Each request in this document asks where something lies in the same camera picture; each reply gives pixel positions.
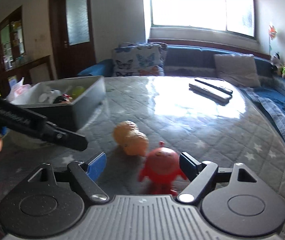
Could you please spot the brown wooden door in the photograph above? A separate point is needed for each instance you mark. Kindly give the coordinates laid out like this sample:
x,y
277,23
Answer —
x,y
57,30

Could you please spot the black remote control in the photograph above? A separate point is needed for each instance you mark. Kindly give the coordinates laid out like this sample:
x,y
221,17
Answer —
x,y
215,86

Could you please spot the doll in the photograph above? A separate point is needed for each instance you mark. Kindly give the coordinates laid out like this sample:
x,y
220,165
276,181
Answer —
x,y
63,99

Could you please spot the butterfly print pillow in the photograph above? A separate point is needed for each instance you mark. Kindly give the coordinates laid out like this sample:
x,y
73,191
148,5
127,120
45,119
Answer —
x,y
137,60
163,55

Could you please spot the black and white plush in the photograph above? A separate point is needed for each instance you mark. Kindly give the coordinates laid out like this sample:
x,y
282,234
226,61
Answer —
x,y
275,62

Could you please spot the white plush rabbit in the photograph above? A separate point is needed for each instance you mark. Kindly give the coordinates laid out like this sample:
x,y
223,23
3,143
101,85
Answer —
x,y
48,95

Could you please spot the blue sofa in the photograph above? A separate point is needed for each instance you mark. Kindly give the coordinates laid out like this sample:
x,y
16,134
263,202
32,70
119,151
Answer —
x,y
190,57

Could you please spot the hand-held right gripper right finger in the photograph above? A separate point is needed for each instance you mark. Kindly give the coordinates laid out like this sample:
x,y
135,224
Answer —
x,y
188,165

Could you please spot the wooden cabinet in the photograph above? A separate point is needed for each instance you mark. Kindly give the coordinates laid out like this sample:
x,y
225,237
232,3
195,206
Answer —
x,y
40,65

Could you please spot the green alien toy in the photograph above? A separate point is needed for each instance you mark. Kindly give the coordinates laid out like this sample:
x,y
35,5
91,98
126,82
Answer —
x,y
77,91

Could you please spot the grey cardboard box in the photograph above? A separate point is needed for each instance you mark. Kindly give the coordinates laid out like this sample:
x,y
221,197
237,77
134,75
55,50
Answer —
x,y
82,110

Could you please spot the colourful pinwheel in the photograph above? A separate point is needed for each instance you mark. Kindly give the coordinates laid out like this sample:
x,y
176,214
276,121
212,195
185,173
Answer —
x,y
272,33

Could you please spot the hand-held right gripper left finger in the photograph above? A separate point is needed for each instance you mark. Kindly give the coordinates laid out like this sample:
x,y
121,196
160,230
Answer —
x,y
97,166

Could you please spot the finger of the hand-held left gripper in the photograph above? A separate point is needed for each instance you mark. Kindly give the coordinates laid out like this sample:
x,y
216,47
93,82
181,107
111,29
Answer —
x,y
67,137

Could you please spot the red octopus toy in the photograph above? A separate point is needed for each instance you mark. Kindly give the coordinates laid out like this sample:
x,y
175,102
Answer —
x,y
162,162

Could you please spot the grey remote control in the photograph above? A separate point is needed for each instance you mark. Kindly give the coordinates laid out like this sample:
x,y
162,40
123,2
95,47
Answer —
x,y
207,93

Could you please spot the orange toy figure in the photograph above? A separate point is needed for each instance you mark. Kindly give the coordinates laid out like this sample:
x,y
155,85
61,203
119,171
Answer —
x,y
130,137

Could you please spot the white pillow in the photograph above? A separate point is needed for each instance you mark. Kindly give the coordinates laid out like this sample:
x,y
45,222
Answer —
x,y
235,70

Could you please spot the window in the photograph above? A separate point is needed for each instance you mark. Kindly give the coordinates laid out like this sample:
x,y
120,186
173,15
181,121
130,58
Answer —
x,y
190,2

